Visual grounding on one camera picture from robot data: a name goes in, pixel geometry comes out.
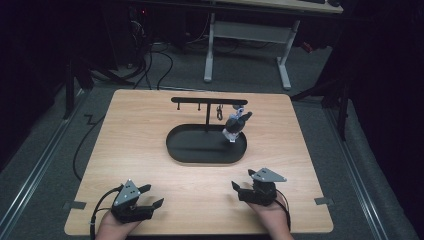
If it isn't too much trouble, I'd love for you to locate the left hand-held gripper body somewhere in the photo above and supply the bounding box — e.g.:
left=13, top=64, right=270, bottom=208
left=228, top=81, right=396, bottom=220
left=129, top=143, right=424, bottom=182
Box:
left=110, top=178, right=157, bottom=224

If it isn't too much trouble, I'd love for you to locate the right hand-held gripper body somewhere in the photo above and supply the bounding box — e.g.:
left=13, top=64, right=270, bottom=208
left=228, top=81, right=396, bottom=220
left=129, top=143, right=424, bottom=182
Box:
left=237, top=167, right=288, bottom=207

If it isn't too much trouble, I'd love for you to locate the black plush toy keychain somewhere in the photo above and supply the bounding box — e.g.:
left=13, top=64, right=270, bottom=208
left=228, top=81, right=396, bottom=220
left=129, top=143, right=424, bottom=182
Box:
left=221, top=104, right=254, bottom=144

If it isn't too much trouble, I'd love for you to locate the black hook rack with tray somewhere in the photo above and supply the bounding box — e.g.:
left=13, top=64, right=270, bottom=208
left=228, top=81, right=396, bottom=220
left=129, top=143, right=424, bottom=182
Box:
left=165, top=96, right=249, bottom=165

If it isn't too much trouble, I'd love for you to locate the person's right hand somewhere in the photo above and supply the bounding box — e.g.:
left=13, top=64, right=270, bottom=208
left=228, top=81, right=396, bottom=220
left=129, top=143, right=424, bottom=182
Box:
left=245, top=199, right=295, bottom=240

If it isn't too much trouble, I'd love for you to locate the person's left hand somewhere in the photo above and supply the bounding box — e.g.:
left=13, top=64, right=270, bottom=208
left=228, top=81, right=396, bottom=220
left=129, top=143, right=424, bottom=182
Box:
left=95, top=209, right=144, bottom=240

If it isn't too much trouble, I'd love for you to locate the black metal stand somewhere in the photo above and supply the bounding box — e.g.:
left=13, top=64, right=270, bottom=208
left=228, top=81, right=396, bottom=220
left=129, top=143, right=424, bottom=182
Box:
left=62, top=54, right=136, bottom=121
left=289, top=74, right=352, bottom=142

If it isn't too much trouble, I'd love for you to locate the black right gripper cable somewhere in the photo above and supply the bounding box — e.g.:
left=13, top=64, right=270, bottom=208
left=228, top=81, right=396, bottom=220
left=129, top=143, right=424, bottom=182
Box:
left=274, top=188, right=292, bottom=232

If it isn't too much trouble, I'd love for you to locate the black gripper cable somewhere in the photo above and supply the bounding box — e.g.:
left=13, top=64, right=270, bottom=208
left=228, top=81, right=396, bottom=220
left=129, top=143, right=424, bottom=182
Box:
left=274, top=188, right=292, bottom=232
left=88, top=185, right=125, bottom=240

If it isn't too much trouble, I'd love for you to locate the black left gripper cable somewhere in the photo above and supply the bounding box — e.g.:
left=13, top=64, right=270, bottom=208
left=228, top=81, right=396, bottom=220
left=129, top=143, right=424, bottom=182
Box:
left=88, top=185, right=125, bottom=240

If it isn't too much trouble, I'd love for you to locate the black floor cable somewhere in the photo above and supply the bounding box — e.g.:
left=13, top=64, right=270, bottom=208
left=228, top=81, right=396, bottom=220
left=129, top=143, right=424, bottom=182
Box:
left=72, top=113, right=106, bottom=183

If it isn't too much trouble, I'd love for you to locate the metal floor rail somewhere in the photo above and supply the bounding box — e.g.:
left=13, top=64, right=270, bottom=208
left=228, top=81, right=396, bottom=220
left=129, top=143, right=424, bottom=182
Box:
left=323, top=107, right=390, bottom=240
left=0, top=89, right=88, bottom=236

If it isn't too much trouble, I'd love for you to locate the black cable bundle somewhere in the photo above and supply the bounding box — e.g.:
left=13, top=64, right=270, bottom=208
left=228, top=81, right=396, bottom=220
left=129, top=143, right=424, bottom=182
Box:
left=132, top=39, right=175, bottom=91

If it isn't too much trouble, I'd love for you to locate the grey desk frame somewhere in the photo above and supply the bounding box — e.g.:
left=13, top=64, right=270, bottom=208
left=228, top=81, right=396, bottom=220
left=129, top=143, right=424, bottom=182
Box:
left=203, top=0, right=345, bottom=91

